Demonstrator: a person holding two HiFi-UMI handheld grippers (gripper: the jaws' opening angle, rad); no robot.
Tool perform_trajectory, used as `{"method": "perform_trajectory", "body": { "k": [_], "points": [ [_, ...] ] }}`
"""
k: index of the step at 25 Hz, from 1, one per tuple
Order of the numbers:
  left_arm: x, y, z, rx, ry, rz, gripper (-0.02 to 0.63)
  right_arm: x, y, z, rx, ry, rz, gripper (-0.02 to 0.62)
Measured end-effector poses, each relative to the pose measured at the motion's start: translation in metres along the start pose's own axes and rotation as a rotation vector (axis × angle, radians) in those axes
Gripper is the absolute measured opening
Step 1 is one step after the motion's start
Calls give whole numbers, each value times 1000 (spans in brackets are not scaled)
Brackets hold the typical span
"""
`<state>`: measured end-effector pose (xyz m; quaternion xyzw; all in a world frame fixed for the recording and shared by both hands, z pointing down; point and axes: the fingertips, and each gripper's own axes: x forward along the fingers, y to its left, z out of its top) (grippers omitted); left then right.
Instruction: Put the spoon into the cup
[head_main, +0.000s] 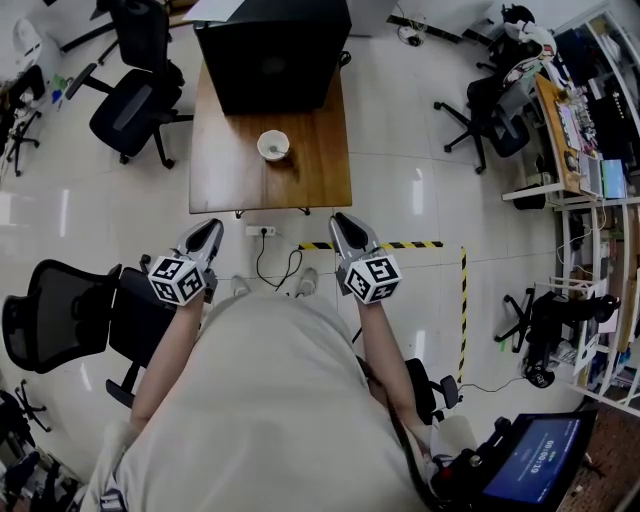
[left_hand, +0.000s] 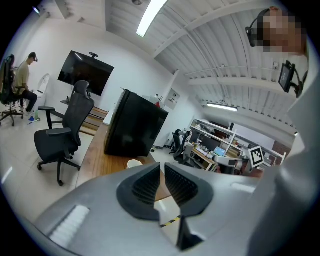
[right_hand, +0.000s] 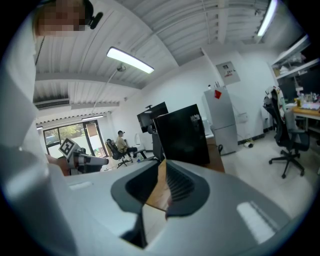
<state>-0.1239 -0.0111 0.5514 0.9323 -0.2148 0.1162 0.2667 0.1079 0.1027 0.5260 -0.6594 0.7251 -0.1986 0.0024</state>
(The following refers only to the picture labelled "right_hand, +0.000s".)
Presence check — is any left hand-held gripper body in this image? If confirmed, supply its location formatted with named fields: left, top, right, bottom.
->
left=58, top=137, right=87, bottom=176

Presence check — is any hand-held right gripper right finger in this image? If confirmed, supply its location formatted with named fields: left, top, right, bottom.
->
left=147, top=159, right=293, bottom=254

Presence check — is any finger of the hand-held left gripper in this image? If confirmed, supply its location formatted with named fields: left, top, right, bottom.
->
left=79, top=153, right=110, bottom=166

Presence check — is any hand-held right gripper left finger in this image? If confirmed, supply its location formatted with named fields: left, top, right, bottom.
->
left=49, top=159, right=163, bottom=256

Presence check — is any person's left forearm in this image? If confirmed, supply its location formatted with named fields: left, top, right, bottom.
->
left=44, top=153, right=71, bottom=177

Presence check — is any glass sliding door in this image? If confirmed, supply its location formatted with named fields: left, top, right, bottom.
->
left=43, top=119, right=105, bottom=161

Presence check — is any ceiling air conditioner vent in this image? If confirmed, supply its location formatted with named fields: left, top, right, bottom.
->
left=33, top=98, right=71, bottom=111

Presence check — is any black monitor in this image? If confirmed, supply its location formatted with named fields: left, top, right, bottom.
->
left=136, top=101, right=169, bottom=134

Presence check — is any black computer case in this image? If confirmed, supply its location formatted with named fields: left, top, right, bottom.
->
left=152, top=103, right=211, bottom=166

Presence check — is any silver refrigerator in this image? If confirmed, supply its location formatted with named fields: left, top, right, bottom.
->
left=201, top=85, right=239, bottom=156

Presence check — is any black office chair with clothes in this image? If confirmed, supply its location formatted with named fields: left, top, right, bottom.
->
left=262, top=85, right=311, bottom=180

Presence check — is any cluttered wooden desk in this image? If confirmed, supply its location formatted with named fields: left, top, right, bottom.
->
left=284, top=91, right=320, bottom=133

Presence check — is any grey electrical panel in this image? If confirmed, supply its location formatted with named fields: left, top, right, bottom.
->
left=215, top=60, right=241, bottom=86

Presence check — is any person's head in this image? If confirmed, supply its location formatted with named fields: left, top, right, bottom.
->
left=32, top=0, right=87, bottom=39

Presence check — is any long ceiling light tube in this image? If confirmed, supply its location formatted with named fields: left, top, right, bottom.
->
left=256, top=0, right=279, bottom=38

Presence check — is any thin black cable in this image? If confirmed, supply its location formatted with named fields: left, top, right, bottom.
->
left=35, top=35, right=46, bottom=65

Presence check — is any black head-worn camera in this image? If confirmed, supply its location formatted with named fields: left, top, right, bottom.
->
left=83, top=0, right=104, bottom=30

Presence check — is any white wall shelf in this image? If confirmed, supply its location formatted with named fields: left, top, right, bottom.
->
left=270, top=34, right=320, bottom=81

